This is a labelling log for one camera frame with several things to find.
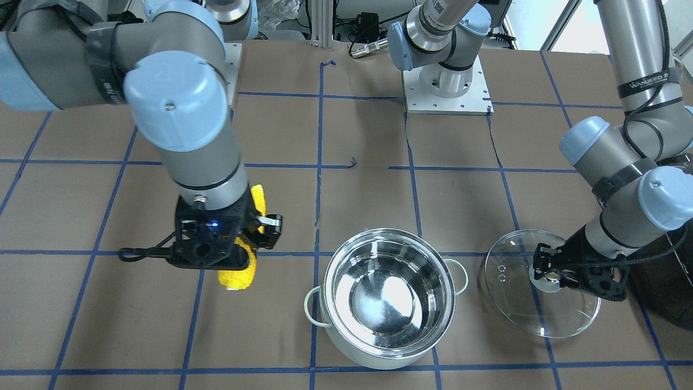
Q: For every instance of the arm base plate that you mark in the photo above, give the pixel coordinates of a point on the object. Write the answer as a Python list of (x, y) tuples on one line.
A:
[(434, 89), (231, 69)]

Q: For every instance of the yellow toy corn cob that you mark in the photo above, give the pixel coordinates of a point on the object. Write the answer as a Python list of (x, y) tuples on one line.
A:
[(234, 280)]

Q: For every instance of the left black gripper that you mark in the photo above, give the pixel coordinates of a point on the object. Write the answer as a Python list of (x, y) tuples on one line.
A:
[(580, 245)]

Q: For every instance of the dark brown rice cooker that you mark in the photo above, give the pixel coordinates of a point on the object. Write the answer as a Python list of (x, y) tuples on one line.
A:
[(665, 283)]

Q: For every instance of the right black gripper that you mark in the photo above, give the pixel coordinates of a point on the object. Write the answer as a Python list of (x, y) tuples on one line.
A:
[(269, 223)]

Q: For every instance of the glass pot lid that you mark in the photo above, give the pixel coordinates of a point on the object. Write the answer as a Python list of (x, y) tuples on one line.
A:
[(538, 306)]

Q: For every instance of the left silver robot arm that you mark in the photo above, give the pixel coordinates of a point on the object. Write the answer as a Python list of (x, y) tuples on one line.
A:
[(639, 171)]

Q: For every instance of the aluminium frame post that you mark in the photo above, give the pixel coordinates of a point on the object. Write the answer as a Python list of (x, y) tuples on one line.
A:
[(321, 24)]

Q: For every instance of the pale green electric pot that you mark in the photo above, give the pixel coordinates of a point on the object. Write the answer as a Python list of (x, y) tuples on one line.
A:
[(387, 298)]

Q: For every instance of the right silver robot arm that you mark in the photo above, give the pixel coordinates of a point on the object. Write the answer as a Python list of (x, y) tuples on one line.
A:
[(170, 71)]

